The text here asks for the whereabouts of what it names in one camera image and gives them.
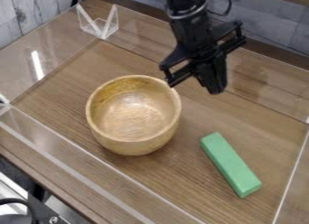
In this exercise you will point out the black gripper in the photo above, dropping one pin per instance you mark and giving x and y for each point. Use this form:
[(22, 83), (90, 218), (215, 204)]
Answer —
[(203, 45)]

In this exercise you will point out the green rectangular block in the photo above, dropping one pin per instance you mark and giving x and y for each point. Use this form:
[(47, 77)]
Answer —
[(233, 168)]

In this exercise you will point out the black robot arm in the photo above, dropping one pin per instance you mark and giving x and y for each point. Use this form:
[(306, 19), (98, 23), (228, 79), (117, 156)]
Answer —
[(182, 1)]

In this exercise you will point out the round wooden bowl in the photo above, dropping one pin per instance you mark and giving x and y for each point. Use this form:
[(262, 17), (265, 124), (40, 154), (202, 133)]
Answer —
[(133, 114)]

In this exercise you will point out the clear acrylic corner bracket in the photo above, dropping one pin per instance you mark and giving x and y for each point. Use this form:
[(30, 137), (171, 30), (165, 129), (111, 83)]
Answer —
[(98, 27)]

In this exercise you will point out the black metal table frame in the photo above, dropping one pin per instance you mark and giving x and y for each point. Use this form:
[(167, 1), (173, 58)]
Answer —
[(27, 203)]

